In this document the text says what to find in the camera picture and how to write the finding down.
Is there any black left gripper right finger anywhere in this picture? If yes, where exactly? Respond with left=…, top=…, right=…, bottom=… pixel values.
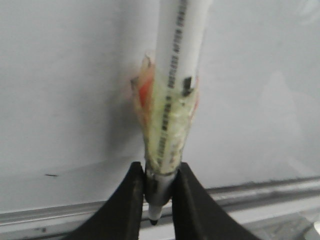
left=172, top=162, right=258, bottom=240

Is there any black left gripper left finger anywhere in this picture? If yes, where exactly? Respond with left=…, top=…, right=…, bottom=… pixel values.
left=63, top=161, right=144, bottom=240

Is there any red round magnet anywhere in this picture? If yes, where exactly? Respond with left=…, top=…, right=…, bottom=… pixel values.
left=130, top=53, right=199, bottom=135

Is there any white whiteboard marker pen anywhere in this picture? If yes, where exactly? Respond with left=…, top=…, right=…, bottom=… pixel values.
left=145, top=0, right=212, bottom=225

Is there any white whiteboard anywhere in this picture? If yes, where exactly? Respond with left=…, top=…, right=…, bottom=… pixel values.
left=0, top=0, right=320, bottom=214

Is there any aluminium whiteboard tray rail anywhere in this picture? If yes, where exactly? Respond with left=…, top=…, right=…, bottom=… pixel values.
left=0, top=177, right=320, bottom=240

